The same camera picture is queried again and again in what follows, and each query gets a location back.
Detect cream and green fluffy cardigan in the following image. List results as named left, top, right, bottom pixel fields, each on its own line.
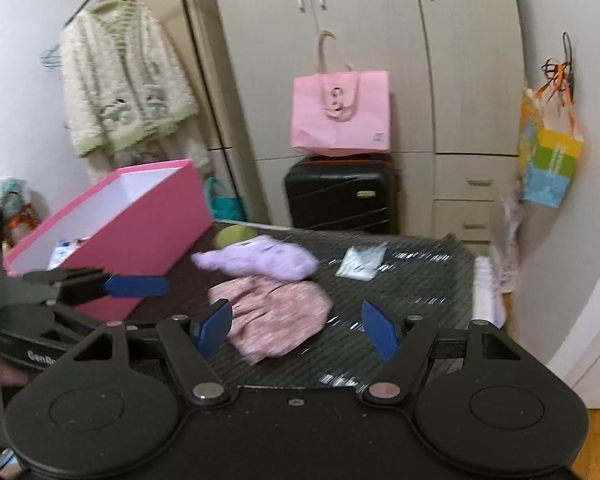
left=59, top=0, right=202, bottom=157

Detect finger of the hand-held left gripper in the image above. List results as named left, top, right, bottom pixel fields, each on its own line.
left=21, top=266, right=171, bottom=307
left=49, top=303, right=107, bottom=334

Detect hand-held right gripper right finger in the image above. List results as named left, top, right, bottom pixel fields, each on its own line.
left=359, top=299, right=526, bottom=405

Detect wall hook with orange ribbons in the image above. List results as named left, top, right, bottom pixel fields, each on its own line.
left=541, top=31, right=579, bottom=107

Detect person's left hand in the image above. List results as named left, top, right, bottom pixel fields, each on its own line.
left=0, top=349, right=28, bottom=388

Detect colourful gift bag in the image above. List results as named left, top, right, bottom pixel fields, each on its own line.
left=516, top=87, right=584, bottom=209

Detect black suitcase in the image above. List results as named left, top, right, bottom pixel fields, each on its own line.
left=284, top=156, right=399, bottom=236

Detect small clear plastic packet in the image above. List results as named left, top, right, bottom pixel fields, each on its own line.
left=335, top=244, right=389, bottom=282

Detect white door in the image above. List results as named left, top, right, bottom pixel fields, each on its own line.
left=549, top=255, right=600, bottom=411

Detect beige wardrobe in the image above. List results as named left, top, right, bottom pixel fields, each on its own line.
left=179, top=0, right=530, bottom=257

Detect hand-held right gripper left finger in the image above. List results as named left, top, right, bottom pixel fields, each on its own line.
left=70, top=298, right=234, bottom=408

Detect black textured mat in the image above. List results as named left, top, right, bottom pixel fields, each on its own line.
left=127, top=219, right=482, bottom=392

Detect striped cloth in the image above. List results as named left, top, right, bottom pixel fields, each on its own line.
left=472, top=255, right=509, bottom=327

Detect white plastic bag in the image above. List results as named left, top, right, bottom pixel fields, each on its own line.
left=498, top=194, right=526, bottom=283

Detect pink tote bag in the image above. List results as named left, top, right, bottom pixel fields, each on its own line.
left=289, top=29, right=393, bottom=158

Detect green ball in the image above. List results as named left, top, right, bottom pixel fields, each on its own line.
left=214, top=224, right=257, bottom=251

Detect purple soft cloth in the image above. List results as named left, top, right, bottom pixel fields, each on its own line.
left=191, top=234, right=322, bottom=283

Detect teal bag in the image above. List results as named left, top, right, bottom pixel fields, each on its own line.
left=204, top=177, right=247, bottom=222

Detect blue wire hangers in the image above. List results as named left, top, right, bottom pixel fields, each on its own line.
left=39, top=44, right=65, bottom=70

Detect pink floral cloth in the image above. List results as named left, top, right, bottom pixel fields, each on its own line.
left=208, top=279, right=334, bottom=366

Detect pink storage box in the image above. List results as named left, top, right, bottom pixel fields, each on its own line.
left=2, top=158, right=216, bottom=322

